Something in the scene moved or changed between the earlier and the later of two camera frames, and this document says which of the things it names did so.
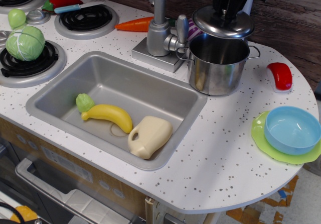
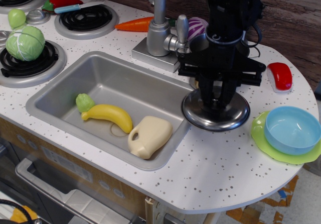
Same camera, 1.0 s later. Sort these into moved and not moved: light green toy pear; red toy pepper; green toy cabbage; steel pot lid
Moved: steel pot lid
Not moved: red toy pepper; light green toy pear; green toy cabbage
